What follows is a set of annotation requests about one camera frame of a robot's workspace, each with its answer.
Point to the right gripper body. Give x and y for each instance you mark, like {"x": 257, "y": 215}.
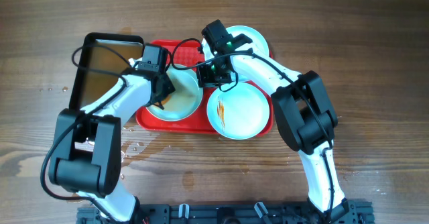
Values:
{"x": 211, "y": 74}

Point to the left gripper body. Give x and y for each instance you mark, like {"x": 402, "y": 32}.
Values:
{"x": 168, "y": 88}

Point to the orange green sponge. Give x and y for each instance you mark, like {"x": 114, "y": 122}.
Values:
{"x": 164, "y": 100}

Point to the pale blue plate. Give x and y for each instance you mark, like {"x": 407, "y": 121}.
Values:
{"x": 240, "y": 113}
{"x": 186, "y": 98}
{"x": 258, "y": 40}

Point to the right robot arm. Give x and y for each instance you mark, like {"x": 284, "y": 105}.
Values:
{"x": 305, "y": 117}

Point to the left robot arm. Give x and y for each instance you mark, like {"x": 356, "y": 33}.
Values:
{"x": 84, "y": 161}

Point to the black water tray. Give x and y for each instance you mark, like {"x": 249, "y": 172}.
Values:
{"x": 100, "y": 61}

